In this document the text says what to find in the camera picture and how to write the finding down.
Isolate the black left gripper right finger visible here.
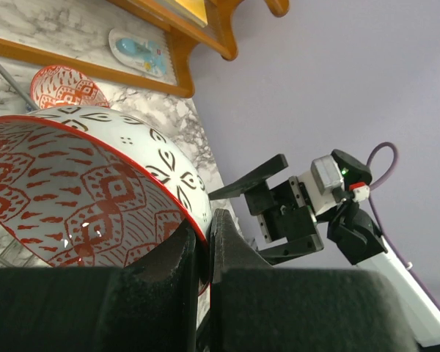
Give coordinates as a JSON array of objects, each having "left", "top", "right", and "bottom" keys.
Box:
[{"left": 210, "top": 209, "right": 417, "bottom": 351}]

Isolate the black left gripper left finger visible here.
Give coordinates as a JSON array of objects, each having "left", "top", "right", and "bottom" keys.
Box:
[{"left": 0, "top": 222, "right": 198, "bottom": 351}]

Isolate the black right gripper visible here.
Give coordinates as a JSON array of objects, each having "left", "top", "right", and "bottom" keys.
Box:
[{"left": 208, "top": 154, "right": 323, "bottom": 265}]

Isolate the red patterned bowl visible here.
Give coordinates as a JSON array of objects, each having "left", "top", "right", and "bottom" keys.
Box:
[
  {"left": 0, "top": 105, "right": 212, "bottom": 296},
  {"left": 29, "top": 65, "right": 110, "bottom": 109}
]

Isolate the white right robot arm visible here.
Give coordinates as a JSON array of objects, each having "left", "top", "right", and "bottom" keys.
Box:
[{"left": 209, "top": 150, "right": 440, "bottom": 351}]

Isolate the wooden shelf rack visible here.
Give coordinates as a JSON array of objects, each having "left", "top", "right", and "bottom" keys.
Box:
[{"left": 0, "top": 0, "right": 290, "bottom": 99}]

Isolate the yellow book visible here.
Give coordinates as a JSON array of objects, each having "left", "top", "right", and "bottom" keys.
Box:
[{"left": 164, "top": 0, "right": 208, "bottom": 28}]

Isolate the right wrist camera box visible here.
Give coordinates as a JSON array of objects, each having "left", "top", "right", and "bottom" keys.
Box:
[{"left": 298, "top": 150, "right": 373, "bottom": 216}]

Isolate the grey wire dish rack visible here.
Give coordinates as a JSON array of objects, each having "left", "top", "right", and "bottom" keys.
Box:
[{"left": 0, "top": 63, "right": 48, "bottom": 268}]

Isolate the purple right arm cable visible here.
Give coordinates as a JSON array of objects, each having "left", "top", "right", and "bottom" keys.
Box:
[{"left": 364, "top": 142, "right": 440, "bottom": 320}]

